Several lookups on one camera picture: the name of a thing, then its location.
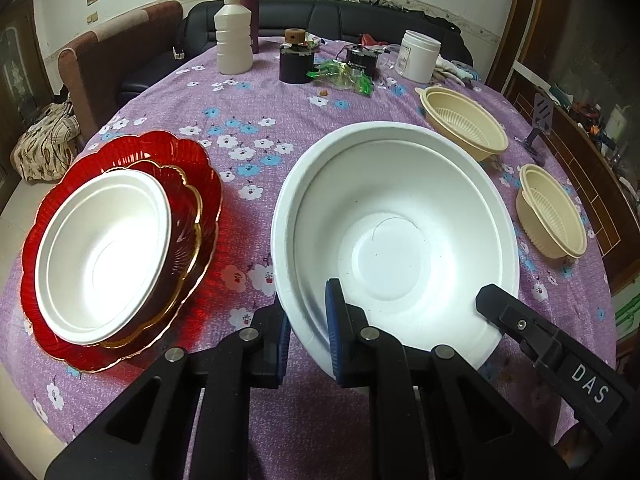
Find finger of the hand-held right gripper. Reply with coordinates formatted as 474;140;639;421
475;284;563;361

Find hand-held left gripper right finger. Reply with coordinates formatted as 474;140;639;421
324;278;571;480

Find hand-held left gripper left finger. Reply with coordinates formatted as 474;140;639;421
44;292;292;480

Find cream ribbed plastic bowl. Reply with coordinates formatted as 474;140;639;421
415;86;510;162
515;163;588;259

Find white foam bowl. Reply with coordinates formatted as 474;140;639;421
270;121;521;392
34;168;173;346

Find red gold-rimmed labelled plate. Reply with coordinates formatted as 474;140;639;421
97;159;205;350

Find plain red scalloped plate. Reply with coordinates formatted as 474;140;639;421
20;130;224;375

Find green white bag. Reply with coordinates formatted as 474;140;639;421
612;285;640;341

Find brick-patterned wooden counter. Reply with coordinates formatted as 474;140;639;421
502;60;640;296

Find grey phone stand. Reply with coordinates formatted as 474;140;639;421
525;92;556;153

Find purple floral tablecloth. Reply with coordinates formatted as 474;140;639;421
0;35;623;480

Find white work gloves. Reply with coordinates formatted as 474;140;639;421
434;55;483;83

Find green snack packets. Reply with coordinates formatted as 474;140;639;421
306;57;376;96

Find white plastic jar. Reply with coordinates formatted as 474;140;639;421
397;30;441;84

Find black cylinder device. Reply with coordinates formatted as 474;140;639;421
278;42;316;84

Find black battery device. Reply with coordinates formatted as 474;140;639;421
345;44;383;72

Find white plastic bottle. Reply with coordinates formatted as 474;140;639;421
214;0;255;76

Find patterned cloth bag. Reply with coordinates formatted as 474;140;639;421
11;101;81;181

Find black leather sofa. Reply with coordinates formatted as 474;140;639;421
120;0;473;101

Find brown upholstered chair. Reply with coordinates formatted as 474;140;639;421
57;1;183;136

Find clothes on sofa back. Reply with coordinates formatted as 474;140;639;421
345;0;451;23

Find dark wooden door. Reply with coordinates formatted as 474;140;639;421
0;0;51;126

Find wooden door frame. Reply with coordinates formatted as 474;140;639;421
487;0;546;91

